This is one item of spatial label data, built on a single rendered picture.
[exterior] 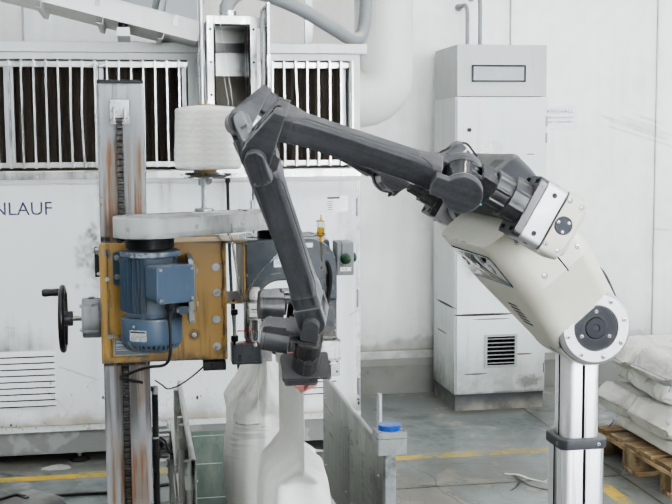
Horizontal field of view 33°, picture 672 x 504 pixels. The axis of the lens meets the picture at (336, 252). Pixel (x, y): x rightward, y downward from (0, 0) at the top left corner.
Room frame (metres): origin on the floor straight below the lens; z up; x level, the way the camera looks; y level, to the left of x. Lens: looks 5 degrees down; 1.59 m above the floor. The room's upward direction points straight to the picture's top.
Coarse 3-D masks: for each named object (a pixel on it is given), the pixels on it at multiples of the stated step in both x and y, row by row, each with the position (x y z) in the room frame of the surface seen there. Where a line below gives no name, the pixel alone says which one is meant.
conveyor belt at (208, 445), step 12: (192, 432) 4.69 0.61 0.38; (204, 432) 4.69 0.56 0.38; (216, 432) 4.69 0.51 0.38; (204, 444) 4.49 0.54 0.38; (216, 444) 4.49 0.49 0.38; (204, 456) 4.32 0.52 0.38; (216, 456) 4.32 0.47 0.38; (204, 468) 4.15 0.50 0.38; (216, 468) 4.15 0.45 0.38; (204, 480) 4.00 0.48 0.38; (216, 480) 4.00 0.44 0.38; (204, 492) 3.86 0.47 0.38; (216, 492) 3.86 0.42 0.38
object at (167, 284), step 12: (168, 264) 2.72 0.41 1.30; (180, 264) 2.69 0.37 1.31; (192, 264) 2.71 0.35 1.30; (156, 276) 2.65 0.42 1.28; (168, 276) 2.67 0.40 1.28; (180, 276) 2.68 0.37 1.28; (192, 276) 2.70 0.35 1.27; (156, 288) 2.65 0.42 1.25; (168, 288) 2.67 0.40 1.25; (180, 288) 2.68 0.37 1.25; (192, 288) 2.70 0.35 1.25; (156, 300) 2.65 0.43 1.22; (168, 300) 2.67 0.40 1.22; (180, 300) 2.68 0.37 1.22; (192, 300) 2.70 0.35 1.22
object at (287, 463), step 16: (288, 400) 2.73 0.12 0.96; (288, 416) 2.73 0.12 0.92; (288, 432) 2.73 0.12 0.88; (272, 448) 2.75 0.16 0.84; (288, 448) 2.66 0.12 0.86; (304, 448) 2.41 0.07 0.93; (272, 464) 2.66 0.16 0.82; (288, 464) 2.55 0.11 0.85; (304, 464) 2.41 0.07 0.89; (320, 464) 2.66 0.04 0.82; (272, 480) 2.58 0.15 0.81; (288, 480) 2.51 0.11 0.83; (304, 480) 2.52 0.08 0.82; (320, 480) 2.55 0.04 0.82; (272, 496) 2.56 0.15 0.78; (288, 496) 2.52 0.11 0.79; (304, 496) 2.53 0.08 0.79; (320, 496) 2.52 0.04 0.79
